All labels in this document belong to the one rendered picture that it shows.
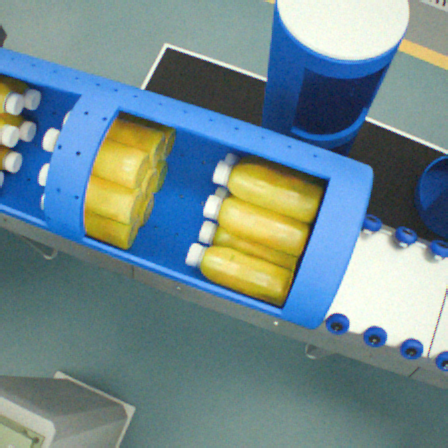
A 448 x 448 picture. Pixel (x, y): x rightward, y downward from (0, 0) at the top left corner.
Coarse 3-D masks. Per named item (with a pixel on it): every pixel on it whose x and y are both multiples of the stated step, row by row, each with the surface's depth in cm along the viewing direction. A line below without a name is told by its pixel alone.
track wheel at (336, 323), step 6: (330, 318) 108; (336, 318) 107; (342, 318) 107; (348, 318) 108; (330, 324) 108; (336, 324) 108; (342, 324) 107; (348, 324) 107; (330, 330) 109; (336, 330) 109; (342, 330) 108
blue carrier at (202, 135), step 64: (0, 64) 95; (64, 128) 90; (192, 128) 91; (256, 128) 95; (0, 192) 112; (64, 192) 91; (192, 192) 115; (128, 256) 97; (320, 256) 86; (320, 320) 91
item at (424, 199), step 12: (444, 156) 196; (432, 168) 201; (444, 168) 201; (420, 180) 195; (432, 180) 200; (444, 180) 200; (420, 192) 193; (432, 192) 199; (444, 192) 172; (420, 204) 194; (432, 204) 184; (444, 204) 176; (432, 216) 188; (444, 216) 181; (432, 228) 194; (444, 228) 188
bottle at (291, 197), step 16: (240, 176) 99; (256, 176) 98; (272, 176) 99; (288, 176) 99; (240, 192) 99; (256, 192) 98; (272, 192) 98; (288, 192) 98; (304, 192) 98; (320, 192) 98; (272, 208) 100; (288, 208) 98; (304, 208) 98
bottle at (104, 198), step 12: (96, 180) 99; (96, 192) 99; (108, 192) 98; (120, 192) 99; (132, 192) 99; (96, 204) 99; (108, 204) 99; (120, 204) 98; (132, 204) 99; (108, 216) 100; (120, 216) 99; (132, 216) 102
